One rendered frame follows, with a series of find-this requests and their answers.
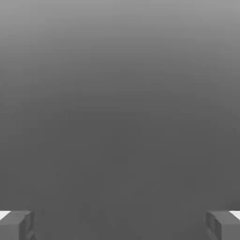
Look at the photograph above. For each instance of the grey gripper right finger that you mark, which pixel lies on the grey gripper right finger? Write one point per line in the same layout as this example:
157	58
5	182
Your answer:
226	226

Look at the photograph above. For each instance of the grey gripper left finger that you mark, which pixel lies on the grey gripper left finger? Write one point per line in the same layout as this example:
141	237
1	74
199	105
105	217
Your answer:
13	226

